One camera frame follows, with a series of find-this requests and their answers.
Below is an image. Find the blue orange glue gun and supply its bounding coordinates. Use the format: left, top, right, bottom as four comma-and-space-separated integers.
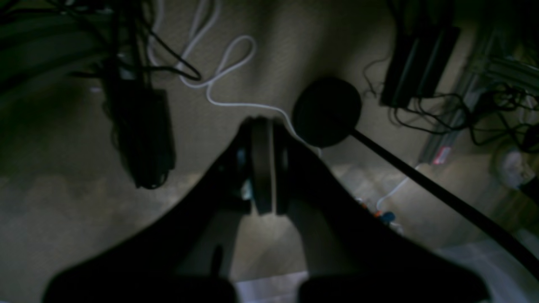
355, 198, 404, 236

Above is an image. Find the black power adapter box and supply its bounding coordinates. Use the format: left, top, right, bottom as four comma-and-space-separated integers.
101, 58, 176, 190

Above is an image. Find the black equipment with cables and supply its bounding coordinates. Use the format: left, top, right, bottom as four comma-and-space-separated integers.
369, 0, 538, 159

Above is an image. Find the white cable on floor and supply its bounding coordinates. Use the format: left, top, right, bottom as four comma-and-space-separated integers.
145, 0, 411, 213

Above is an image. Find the black round lamp base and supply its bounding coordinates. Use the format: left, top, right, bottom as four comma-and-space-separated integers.
291, 77, 363, 149

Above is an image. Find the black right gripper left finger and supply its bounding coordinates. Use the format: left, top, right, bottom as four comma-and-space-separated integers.
42, 117, 272, 303

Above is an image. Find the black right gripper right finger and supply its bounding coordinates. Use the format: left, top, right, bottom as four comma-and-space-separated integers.
273, 122, 491, 303

